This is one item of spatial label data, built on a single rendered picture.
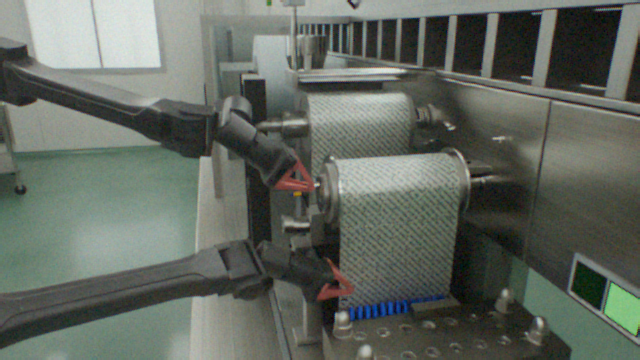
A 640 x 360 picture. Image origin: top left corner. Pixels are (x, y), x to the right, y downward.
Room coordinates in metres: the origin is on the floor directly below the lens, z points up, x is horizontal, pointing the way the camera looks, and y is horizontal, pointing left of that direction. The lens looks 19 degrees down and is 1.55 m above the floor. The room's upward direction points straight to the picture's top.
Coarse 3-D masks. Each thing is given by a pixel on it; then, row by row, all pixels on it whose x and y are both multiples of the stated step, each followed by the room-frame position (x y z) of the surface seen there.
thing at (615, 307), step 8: (616, 288) 0.54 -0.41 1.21; (616, 296) 0.53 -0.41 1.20; (624, 296) 0.52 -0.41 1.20; (632, 296) 0.51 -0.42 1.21; (608, 304) 0.54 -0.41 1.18; (616, 304) 0.53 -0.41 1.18; (624, 304) 0.52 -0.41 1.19; (632, 304) 0.51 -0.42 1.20; (608, 312) 0.54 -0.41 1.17; (616, 312) 0.53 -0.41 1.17; (624, 312) 0.52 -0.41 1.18; (632, 312) 0.51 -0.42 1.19; (616, 320) 0.52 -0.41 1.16; (624, 320) 0.51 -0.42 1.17; (632, 320) 0.50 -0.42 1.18; (632, 328) 0.50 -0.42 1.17
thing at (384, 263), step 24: (360, 240) 0.74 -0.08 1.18; (384, 240) 0.75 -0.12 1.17; (408, 240) 0.77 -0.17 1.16; (432, 240) 0.78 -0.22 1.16; (360, 264) 0.74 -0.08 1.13; (384, 264) 0.75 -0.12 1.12; (408, 264) 0.77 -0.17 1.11; (432, 264) 0.78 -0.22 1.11; (360, 288) 0.74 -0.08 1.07; (384, 288) 0.76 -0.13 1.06; (408, 288) 0.77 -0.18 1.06; (432, 288) 0.78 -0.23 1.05
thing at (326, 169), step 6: (324, 168) 0.80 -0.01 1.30; (330, 168) 0.78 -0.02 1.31; (456, 168) 0.82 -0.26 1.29; (330, 174) 0.76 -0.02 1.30; (330, 180) 0.76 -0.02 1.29; (462, 180) 0.80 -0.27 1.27; (330, 186) 0.76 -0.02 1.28; (336, 186) 0.75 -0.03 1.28; (462, 186) 0.80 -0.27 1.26; (336, 192) 0.74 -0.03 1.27; (462, 192) 0.80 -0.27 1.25; (336, 198) 0.74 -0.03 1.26; (336, 204) 0.74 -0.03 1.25; (330, 210) 0.76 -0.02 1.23; (336, 210) 0.74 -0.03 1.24; (324, 216) 0.80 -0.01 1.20; (330, 216) 0.76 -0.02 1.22; (330, 222) 0.76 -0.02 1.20
